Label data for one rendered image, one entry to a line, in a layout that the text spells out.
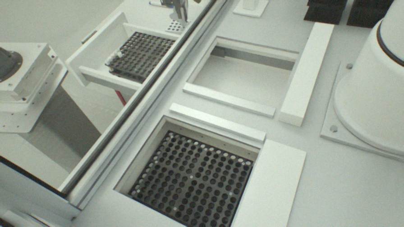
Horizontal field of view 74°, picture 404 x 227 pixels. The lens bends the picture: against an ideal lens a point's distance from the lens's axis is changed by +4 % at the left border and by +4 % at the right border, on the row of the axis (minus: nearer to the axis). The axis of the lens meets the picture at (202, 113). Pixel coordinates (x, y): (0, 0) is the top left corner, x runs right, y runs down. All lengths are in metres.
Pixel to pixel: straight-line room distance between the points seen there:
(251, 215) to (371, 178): 0.23
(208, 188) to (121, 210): 0.18
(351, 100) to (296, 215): 0.24
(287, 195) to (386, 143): 0.21
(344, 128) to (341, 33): 0.33
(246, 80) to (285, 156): 0.36
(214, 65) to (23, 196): 0.63
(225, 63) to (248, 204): 0.53
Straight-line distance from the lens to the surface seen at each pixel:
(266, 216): 0.50
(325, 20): 0.87
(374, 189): 0.58
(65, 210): 0.55
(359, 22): 0.88
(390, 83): 0.51
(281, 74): 0.86
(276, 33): 0.82
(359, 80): 0.56
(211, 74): 0.86
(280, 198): 0.51
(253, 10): 0.89
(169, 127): 0.71
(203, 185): 0.61
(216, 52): 0.90
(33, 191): 0.48
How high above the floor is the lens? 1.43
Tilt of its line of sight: 53 degrees down
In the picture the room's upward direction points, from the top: 11 degrees counter-clockwise
